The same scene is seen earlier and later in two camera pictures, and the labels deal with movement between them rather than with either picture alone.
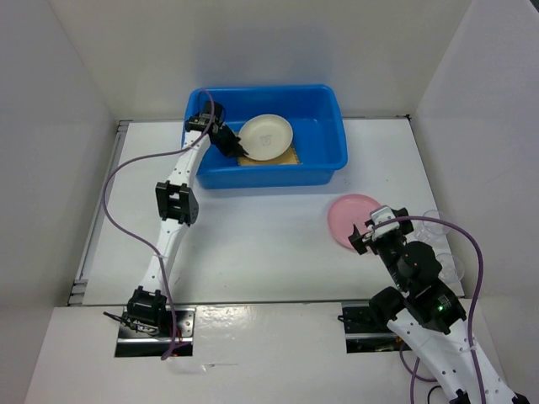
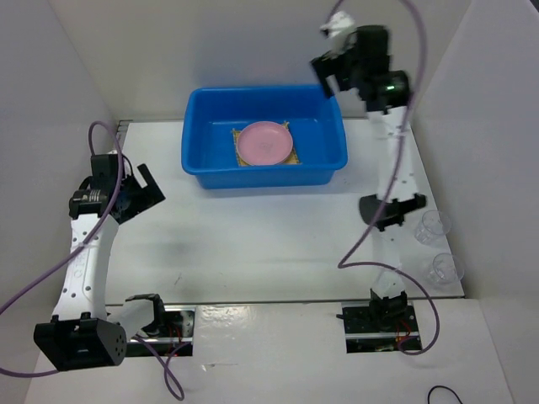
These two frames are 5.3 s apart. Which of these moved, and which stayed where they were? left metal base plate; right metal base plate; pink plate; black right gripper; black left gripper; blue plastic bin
Moved: black right gripper; black left gripper; pink plate
Stayed: right metal base plate; left metal base plate; blue plastic bin
